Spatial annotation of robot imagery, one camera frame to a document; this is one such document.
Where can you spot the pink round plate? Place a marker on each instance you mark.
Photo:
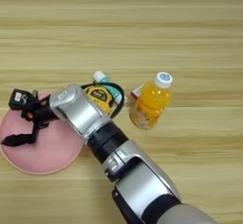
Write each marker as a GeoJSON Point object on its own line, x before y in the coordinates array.
{"type": "Point", "coordinates": [47, 153]}

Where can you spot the small red white object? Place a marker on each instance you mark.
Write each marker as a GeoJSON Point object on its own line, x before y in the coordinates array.
{"type": "Point", "coordinates": [136, 92]}

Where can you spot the white teal glue stick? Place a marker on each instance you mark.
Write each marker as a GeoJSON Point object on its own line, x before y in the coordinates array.
{"type": "Point", "coordinates": [99, 76]}

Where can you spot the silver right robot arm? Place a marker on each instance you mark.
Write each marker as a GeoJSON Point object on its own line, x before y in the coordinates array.
{"type": "Point", "coordinates": [82, 110]}

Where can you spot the orange juice bottle white cap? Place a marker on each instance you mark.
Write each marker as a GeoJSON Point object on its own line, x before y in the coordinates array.
{"type": "Point", "coordinates": [152, 104]}

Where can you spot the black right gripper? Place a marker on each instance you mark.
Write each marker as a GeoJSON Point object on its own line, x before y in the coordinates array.
{"type": "Point", "coordinates": [41, 114]}

